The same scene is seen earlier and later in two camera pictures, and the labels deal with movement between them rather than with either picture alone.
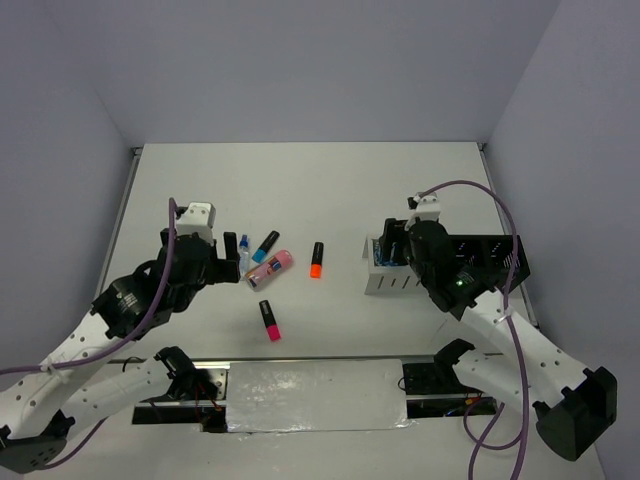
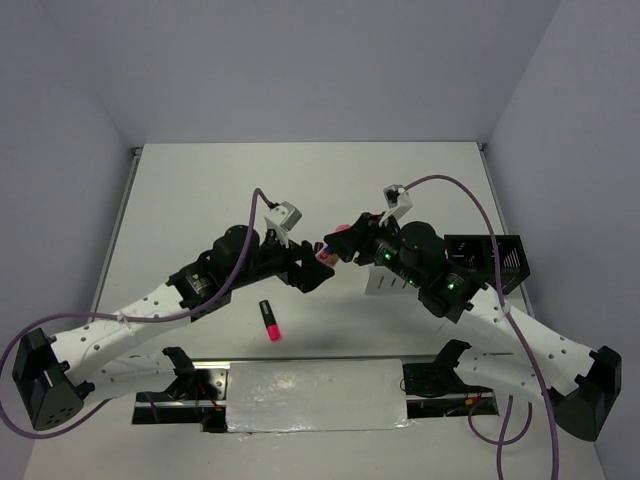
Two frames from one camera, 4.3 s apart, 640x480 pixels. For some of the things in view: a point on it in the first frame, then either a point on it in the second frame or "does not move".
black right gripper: x=394 y=231 to x=360 y=237
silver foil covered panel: x=316 y=395 does not move
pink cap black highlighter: x=270 y=324 does not move
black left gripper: x=225 y=270 to x=309 y=273
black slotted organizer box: x=491 y=254 does not move
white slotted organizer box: x=389 y=280 does not move
